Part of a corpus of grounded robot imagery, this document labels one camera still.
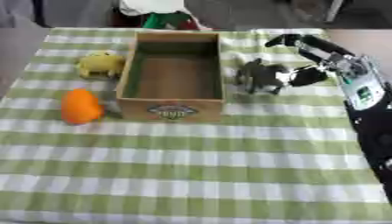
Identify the tan cardboard box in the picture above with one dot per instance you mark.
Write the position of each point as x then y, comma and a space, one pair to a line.
172, 76

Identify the orange toy fruit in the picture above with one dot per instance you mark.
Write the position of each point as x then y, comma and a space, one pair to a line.
80, 106

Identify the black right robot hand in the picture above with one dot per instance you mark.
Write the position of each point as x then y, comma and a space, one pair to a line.
326, 45

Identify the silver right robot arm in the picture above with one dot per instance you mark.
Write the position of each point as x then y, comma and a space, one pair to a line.
368, 96

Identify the yellow soft toy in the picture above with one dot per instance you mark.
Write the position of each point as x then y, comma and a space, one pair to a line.
101, 64

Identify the dark grey soft toy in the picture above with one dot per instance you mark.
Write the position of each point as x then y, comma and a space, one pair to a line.
259, 76

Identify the person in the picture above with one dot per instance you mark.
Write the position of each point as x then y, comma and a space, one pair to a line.
162, 15

